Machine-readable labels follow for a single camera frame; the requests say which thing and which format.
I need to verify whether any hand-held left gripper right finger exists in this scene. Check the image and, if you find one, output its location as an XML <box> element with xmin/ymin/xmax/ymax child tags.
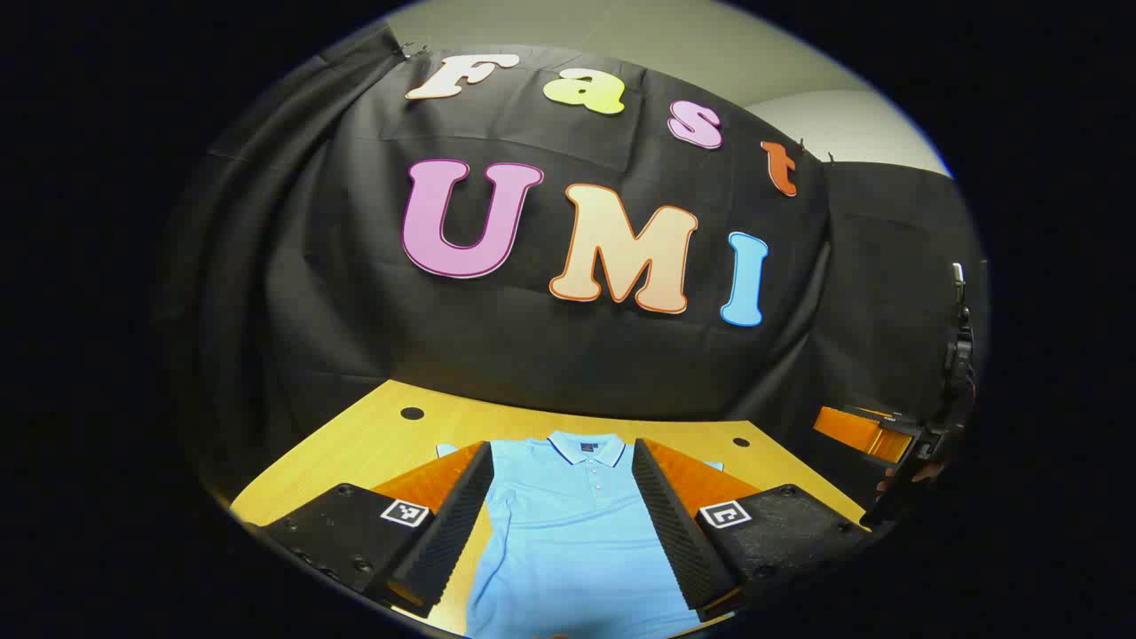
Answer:
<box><xmin>631</xmin><ymin>438</ymin><xmax>875</xmax><ymax>622</ymax></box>

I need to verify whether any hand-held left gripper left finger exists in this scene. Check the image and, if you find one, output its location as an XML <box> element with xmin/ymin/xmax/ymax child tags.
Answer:
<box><xmin>257</xmin><ymin>441</ymin><xmax>495</xmax><ymax>619</ymax></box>

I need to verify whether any light blue polo T-shirt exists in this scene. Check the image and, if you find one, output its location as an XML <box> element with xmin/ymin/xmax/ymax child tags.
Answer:
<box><xmin>435</xmin><ymin>431</ymin><xmax>724</xmax><ymax>639</ymax></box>

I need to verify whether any black backdrop cloth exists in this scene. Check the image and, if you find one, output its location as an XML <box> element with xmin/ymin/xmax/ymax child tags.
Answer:
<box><xmin>151</xmin><ymin>22</ymin><xmax>988</xmax><ymax>533</ymax></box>

